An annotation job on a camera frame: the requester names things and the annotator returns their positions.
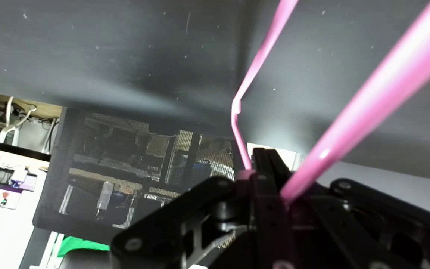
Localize black mesh office chair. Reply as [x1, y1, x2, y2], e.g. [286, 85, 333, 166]
[32, 105, 239, 245]

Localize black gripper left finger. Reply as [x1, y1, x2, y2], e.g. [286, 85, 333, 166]
[109, 147, 277, 269]

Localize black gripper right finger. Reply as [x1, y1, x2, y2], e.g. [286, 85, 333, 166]
[269, 147, 430, 269]

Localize tan bag white handles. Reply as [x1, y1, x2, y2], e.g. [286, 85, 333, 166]
[0, 88, 66, 157]

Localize green cloth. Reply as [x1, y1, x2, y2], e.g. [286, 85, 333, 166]
[57, 235, 114, 259]

